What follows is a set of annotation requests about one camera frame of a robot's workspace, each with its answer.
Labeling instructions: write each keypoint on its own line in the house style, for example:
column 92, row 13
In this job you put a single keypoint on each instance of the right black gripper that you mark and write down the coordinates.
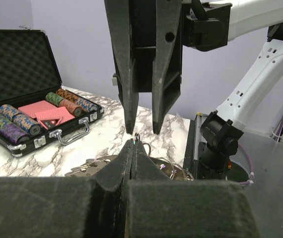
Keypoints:
column 147, row 38

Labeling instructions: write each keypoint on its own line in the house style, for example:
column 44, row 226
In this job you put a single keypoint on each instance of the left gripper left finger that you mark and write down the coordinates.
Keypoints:
column 67, row 207

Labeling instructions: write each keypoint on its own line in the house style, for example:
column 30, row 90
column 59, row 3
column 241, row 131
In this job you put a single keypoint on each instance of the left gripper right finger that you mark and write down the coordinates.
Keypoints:
column 162, row 208

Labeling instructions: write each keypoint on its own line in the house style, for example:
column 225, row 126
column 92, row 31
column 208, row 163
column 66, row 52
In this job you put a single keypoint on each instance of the large metal keyring disc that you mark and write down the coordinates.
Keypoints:
column 143, row 165

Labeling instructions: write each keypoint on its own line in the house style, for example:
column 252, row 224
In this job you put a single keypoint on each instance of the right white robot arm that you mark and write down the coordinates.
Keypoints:
column 224, row 126

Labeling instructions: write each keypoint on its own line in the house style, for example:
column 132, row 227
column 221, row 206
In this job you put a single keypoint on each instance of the pink playing card deck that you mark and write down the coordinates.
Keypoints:
column 47, row 114

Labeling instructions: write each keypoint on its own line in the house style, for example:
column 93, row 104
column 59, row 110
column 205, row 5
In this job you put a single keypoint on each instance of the black poker chip case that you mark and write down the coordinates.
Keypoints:
column 29, row 74

